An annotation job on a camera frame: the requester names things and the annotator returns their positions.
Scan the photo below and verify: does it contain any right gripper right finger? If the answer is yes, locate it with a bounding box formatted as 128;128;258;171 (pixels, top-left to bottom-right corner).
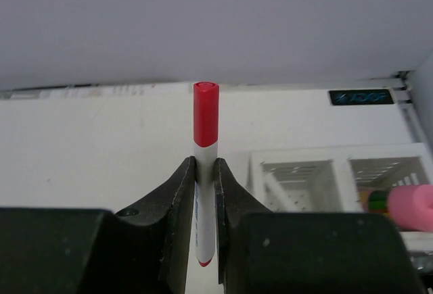
214;158;426;293

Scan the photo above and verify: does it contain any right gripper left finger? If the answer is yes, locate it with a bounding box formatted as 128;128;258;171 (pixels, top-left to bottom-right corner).
1;157;196;293

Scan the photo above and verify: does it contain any red capped marker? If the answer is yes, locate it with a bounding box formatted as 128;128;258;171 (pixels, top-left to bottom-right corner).
193;82;219;267

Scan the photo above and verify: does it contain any white mesh organizer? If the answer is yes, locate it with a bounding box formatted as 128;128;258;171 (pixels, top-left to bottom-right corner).
248;142;433;253

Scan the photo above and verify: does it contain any right blue table label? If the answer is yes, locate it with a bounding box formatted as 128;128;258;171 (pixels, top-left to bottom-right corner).
328;89;394;106

